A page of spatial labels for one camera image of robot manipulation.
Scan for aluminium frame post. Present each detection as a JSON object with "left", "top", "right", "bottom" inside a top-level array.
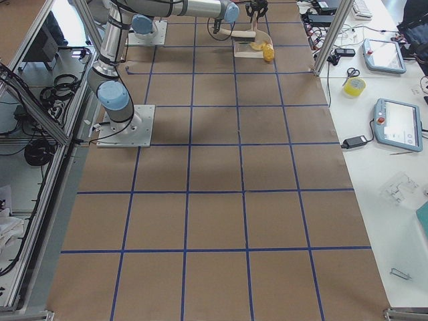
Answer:
[{"left": 313, "top": 0, "right": 354, "bottom": 76}]

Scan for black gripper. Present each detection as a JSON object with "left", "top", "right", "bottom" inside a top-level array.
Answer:
[{"left": 245, "top": 0, "right": 268, "bottom": 15}]

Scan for teal board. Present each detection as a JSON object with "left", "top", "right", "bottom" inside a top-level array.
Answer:
[{"left": 416, "top": 202, "right": 428, "bottom": 237}]

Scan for teach pendant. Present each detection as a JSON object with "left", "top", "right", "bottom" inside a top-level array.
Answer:
[
  {"left": 362, "top": 39, "right": 407, "bottom": 74},
  {"left": 373, "top": 98, "right": 423, "bottom": 152}
]

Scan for black handled scissors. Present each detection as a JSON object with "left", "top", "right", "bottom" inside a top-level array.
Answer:
[{"left": 343, "top": 67, "right": 360, "bottom": 86}]

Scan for metal clip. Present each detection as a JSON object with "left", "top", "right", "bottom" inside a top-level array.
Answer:
[{"left": 390, "top": 267, "right": 412, "bottom": 280}]

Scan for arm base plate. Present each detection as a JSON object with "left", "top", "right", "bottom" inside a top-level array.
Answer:
[
  {"left": 128, "top": 19, "right": 167, "bottom": 46},
  {"left": 96, "top": 104, "right": 155, "bottom": 148}
]

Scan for toy croissant piece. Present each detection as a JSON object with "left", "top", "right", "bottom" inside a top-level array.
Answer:
[{"left": 249, "top": 41, "right": 267, "bottom": 51}]

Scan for near teach pendant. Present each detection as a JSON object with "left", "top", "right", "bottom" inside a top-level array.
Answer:
[{"left": 373, "top": 98, "right": 423, "bottom": 152}]

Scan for white hand brush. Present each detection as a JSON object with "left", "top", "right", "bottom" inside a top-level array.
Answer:
[{"left": 218, "top": 28, "right": 255, "bottom": 42}]

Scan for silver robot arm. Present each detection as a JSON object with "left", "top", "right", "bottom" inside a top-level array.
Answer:
[
  {"left": 126, "top": 1, "right": 268, "bottom": 37},
  {"left": 88, "top": 1, "right": 239, "bottom": 133}
]

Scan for black monitor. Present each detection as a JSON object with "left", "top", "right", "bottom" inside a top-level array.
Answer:
[{"left": 23, "top": 25, "right": 58, "bottom": 71}]

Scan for black power adapter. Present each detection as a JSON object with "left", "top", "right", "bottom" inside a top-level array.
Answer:
[{"left": 340, "top": 135, "right": 368, "bottom": 149}]

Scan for brown toy potato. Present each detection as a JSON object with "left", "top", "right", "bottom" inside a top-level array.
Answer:
[{"left": 262, "top": 42, "right": 275, "bottom": 62}]

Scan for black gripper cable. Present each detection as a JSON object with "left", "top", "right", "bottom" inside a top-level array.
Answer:
[{"left": 206, "top": 16, "right": 235, "bottom": 41}]

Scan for far teach pendant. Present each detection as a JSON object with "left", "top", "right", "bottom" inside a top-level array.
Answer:
[{"left": 362, "top": 39, "right": 407, "bottom": 74}]

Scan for clear plastic package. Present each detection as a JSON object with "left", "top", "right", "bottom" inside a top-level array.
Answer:
[{"left": 379, "top": 172, "right": 421, "bottom": 210}]

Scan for yellow tape roll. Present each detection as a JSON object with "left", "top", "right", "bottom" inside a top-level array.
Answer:
[{"left": 342, "top": 77, "right": 366, "bottom": 99}]

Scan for beige plastic dustpan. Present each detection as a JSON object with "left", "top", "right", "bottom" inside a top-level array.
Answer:
[{"left": 231, "top": 11, "right": 275, "bottom": 62}]

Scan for coiled black cable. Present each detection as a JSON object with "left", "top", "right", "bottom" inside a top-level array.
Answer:
[{"left": 23, "top": 138, "right": 54, "bottom": 167}]

